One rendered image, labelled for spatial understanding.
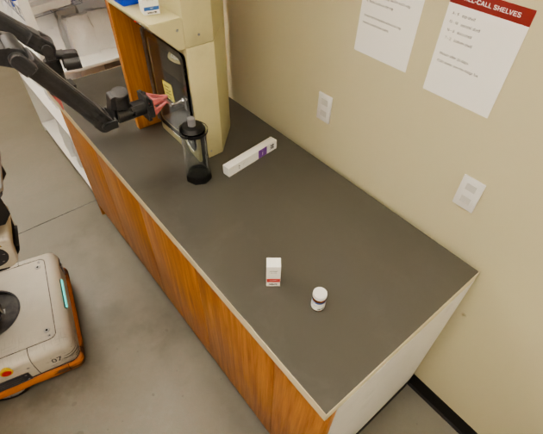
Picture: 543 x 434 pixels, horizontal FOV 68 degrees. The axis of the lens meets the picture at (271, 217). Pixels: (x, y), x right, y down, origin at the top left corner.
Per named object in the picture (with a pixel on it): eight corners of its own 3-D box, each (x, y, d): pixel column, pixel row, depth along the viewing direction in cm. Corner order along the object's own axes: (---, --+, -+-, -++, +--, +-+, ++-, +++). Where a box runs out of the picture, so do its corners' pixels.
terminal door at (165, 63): (161, 118, 180) (142, 26, 152) (196, 151, 164) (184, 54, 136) (159, 119, 180) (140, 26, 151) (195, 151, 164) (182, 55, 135)
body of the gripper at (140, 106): (149, 96, 144) (130, 102, 140) (154, 120, 151) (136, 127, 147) (140, 88, 147) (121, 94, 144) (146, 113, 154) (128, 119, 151)
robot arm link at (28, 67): (-12, 40, 105) (3, 65, 101) (4, 26, 105) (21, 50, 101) (95, 119, 146) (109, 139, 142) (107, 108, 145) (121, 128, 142)
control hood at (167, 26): (140, 19, 151) (134, -10, 144) (186, 49, 134) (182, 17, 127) (111, 27, 146) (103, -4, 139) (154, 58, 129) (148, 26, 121)
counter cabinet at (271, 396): (186, 174, 307) (166, 58, 242) (405, 387, 198) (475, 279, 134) (101, 213, 276) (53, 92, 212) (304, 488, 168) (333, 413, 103)
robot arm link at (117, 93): (92, 116, 143) (103, 133, 140) (86, 90, 134) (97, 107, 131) (124, 106, 149) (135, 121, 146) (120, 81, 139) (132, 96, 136)
